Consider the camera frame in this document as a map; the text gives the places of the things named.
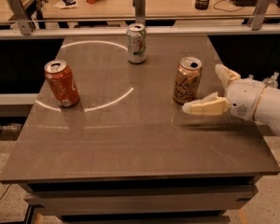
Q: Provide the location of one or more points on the right metal bracket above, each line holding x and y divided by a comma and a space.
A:
256, 21

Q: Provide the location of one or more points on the left metal bracket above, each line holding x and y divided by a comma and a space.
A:
25, 25

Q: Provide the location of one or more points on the grey table base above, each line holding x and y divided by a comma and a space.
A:
142, 199

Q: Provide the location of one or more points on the clear sanitizer bottle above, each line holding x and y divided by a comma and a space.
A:
268, 82

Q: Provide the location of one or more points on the orange soda can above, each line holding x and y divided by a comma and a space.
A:
60, 78

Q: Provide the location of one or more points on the metal bracket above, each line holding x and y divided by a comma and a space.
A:
140, 11
25, 25
256, 21

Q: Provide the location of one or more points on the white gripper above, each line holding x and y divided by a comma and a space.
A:
243, 98

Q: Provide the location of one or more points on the middle metal bracket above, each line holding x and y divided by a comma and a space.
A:
140, 11

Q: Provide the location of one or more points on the tan LaCroix can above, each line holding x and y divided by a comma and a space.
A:
187, 79

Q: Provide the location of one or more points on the black mesh cup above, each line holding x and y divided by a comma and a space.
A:
202, 4

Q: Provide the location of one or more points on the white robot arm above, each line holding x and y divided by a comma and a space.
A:
268, 109

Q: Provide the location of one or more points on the white green soda can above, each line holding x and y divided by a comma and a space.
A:
136, 41

